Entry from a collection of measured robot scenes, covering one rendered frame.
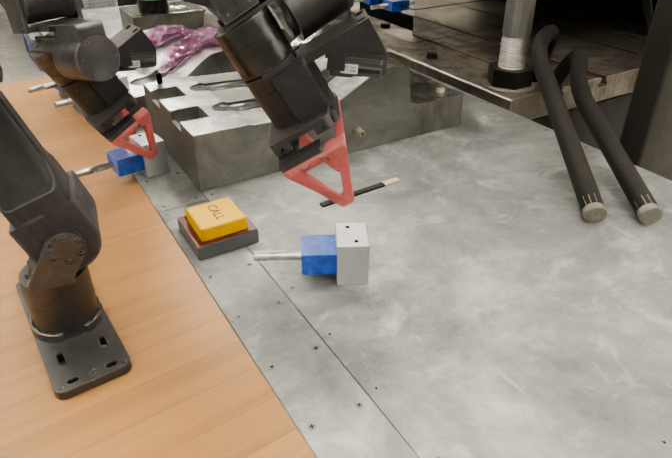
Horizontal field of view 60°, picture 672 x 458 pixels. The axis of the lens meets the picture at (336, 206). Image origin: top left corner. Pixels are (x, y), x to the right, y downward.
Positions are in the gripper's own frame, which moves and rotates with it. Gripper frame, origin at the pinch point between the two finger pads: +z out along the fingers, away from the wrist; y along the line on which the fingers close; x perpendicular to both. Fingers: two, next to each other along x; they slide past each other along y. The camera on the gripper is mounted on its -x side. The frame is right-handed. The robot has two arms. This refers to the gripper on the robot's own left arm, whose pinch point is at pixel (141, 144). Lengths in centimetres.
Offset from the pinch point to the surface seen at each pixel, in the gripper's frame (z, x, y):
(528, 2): 29, -76, -11
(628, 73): 62, -96, -19
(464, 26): 56, -93, 28
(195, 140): -1.2, -5.0, -11.5
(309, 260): 2.7, -1.9, -39.0
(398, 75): 12.6, -36.8, -16.4
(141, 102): 4.1, -6.6, 18.4
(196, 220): -0.6, 3.2, -23.8
